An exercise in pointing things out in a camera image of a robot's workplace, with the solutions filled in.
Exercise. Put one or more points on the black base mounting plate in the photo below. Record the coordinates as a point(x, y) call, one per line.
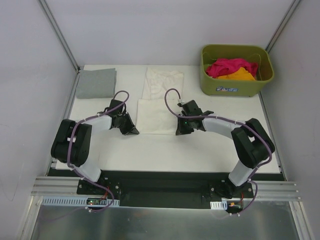
point(152, 189)

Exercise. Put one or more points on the magenta pink t shirt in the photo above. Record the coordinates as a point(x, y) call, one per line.
point(224, 66)

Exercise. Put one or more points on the olive green plastic bin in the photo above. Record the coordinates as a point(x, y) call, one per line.
point(211, 52)

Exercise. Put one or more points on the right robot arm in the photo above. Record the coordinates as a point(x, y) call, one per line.
point(251, 141)

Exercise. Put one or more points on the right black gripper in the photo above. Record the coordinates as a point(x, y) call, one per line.
point(182, 124)

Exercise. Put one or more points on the white cable duct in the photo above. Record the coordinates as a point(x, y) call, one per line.
point(225, 205)
point(79, 202)

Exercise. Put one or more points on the aluminium frame rail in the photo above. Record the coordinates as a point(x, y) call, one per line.
point(67, 186)

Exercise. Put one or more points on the cream white t shirt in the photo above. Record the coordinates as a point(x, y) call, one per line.
point(153, 117)

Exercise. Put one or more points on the left white cable duct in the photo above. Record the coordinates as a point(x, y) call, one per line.
point(79, 202)

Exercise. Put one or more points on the right white cable duct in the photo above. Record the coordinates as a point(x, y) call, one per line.
point(225, 205)

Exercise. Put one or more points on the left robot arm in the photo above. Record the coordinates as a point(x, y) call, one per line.
point(72, 142)

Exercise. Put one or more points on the orange t shirt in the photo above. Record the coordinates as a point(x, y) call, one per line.
point(240, 75)

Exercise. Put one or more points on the folded grey t shirt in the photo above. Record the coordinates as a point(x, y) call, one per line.
point(95, 84)

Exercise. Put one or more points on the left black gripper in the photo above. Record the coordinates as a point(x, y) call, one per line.
point(126, 122)

